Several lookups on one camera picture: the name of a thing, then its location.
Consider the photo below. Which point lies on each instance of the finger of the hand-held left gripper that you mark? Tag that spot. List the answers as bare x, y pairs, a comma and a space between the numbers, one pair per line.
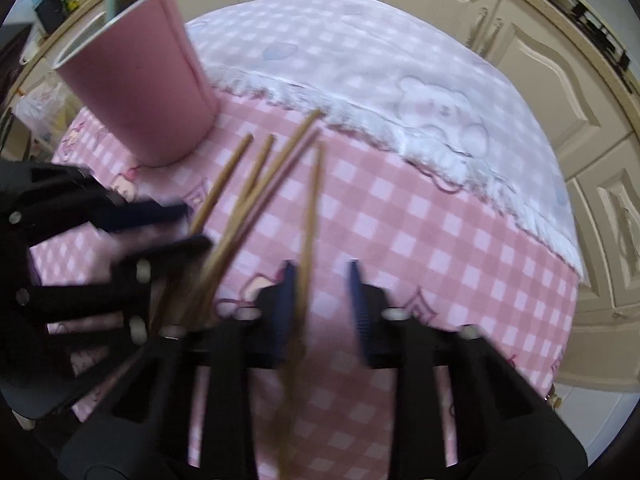
180, 247
150, 211

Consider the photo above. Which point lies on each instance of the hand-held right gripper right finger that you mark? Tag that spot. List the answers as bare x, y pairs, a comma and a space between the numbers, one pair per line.
360, 300

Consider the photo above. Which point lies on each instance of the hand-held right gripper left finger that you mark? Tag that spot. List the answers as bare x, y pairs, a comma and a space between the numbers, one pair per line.
287, 290

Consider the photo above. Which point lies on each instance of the pink cup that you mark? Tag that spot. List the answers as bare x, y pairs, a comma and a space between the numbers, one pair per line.
140, 85

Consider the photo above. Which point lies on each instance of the black knife block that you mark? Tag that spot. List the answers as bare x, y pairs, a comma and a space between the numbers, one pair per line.
52, 10

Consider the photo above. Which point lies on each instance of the pink checked tablecloth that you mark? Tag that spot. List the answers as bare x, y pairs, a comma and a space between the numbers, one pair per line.
400, 260

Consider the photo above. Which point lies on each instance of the white plastic bag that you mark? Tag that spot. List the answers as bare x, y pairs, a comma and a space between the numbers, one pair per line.
40, 110

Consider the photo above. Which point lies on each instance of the green bottle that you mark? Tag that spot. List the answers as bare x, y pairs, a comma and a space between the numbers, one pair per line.
71, 2

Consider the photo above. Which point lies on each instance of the white bear print blanket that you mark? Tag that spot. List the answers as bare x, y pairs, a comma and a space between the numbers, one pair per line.
375, 60

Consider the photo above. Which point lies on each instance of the cream kitchen cabinets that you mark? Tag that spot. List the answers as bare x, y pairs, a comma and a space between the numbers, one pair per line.
575, 110

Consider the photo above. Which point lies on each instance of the black gas stove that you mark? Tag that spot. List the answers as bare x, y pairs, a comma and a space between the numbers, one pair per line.
600, 40

